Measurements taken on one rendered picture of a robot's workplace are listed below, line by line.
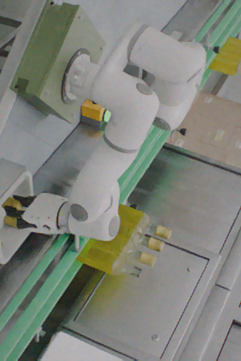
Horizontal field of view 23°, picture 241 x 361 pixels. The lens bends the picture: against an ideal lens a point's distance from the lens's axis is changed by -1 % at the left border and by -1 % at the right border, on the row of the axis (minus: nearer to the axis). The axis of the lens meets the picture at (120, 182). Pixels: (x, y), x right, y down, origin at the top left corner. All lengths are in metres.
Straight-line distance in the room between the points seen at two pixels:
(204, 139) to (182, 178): 3.66
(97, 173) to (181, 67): 0.28
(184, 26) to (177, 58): 1.33
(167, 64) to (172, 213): 1.00
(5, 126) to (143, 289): 0.68
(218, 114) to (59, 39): 4.84
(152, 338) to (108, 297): 0.19
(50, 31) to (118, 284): 0.81
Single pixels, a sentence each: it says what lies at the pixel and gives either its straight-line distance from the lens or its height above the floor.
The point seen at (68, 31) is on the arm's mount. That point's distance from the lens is 1.48.
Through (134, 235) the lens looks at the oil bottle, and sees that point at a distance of 1.77.
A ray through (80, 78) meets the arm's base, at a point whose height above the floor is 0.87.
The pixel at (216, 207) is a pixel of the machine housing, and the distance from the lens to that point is 2.15.
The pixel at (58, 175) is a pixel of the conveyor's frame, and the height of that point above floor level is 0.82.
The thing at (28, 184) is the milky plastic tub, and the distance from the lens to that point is 1.55.
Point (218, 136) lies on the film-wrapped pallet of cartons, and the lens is 5.95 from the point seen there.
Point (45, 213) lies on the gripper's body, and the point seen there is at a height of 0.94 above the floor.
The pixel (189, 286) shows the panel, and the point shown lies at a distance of 1.87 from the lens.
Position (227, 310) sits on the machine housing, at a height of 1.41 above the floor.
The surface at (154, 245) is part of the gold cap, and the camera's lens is 1.77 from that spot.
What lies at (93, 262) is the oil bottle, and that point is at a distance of 1.74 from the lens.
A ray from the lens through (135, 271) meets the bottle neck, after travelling 1.71.
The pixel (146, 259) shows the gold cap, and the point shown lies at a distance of 1.74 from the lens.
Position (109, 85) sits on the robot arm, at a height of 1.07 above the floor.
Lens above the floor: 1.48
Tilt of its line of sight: 16 degrees down
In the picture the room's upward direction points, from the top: 110 degrees clockwise
